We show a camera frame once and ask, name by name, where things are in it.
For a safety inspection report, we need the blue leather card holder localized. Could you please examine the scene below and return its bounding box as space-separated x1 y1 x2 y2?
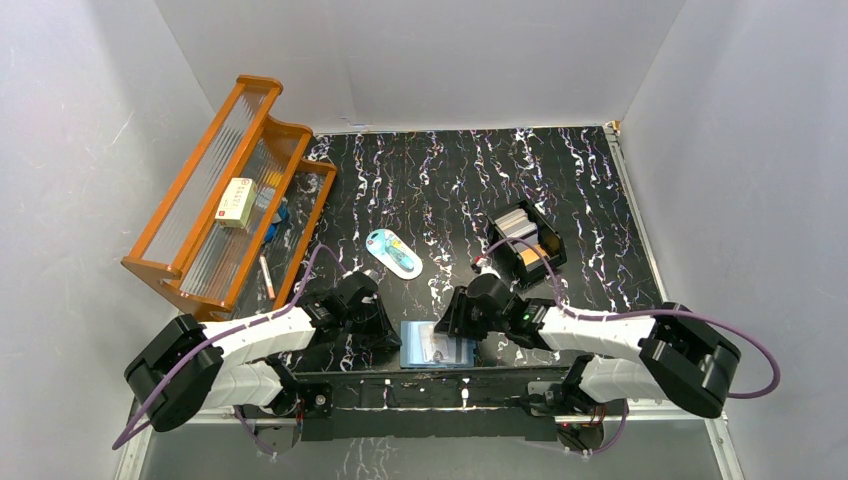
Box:
399 321 476 369

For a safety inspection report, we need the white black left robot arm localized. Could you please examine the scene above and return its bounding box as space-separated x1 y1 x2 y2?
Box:
124 272 402 432

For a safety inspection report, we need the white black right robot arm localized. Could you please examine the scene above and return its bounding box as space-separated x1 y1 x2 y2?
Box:
434 274 741 418

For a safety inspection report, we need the stack of credit cards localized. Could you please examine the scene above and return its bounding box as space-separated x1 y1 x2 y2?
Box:
495 208 539 242

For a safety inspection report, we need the black card storage box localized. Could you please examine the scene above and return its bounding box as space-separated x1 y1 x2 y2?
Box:
485 199 567 287

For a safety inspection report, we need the pink pen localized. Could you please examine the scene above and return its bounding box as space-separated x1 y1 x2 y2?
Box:
258 254 277 300

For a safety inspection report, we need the blue oval blister package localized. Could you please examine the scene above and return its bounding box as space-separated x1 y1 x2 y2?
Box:
365 229 423 281

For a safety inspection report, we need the blue item on shelf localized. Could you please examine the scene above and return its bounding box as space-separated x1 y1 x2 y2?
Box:
263 202 289 244

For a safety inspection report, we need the orange wooden shelf rack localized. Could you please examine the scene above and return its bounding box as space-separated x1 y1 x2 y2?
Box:
121 75 338 321

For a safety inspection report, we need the white medicine box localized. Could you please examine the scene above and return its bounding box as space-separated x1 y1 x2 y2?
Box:
214 177 257 229

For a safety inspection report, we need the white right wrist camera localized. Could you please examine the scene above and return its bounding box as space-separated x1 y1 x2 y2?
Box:
470 255 500 278

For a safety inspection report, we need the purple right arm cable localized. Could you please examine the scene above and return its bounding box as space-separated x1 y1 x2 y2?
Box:
480 237 782 401

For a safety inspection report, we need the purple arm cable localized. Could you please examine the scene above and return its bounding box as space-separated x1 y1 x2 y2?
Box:
111 243 346 452
480 237 782 401

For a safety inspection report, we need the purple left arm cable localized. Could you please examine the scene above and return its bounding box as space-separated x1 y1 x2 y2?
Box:
111 243 346 452

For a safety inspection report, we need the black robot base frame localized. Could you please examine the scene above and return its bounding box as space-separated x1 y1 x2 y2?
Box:
243 366 625 453

